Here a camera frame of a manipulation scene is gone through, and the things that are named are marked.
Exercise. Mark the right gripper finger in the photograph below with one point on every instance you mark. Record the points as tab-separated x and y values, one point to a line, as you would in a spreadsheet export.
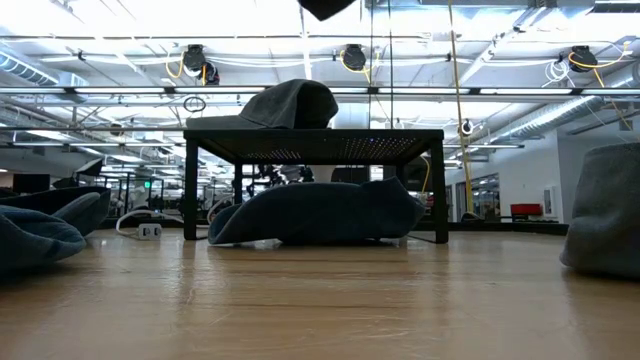
325	7

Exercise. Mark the dark grey cap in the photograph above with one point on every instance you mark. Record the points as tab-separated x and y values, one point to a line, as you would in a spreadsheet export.
285	107

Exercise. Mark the grey cap with pale piping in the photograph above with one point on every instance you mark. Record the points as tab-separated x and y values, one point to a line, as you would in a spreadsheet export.
605	215

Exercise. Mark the black perforated metal rack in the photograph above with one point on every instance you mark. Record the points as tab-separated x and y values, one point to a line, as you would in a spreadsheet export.
310	145

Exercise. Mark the small black round fixture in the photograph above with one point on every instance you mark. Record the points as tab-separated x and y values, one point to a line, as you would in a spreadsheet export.
466	127

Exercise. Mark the red bin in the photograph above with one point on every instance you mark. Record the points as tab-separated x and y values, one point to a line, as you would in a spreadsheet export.
526	209

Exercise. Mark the black monitor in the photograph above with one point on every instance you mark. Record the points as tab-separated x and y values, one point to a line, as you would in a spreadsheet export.
31	183

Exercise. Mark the silver ventilation duct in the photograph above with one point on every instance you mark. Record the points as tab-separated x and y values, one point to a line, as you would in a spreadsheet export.
560	115

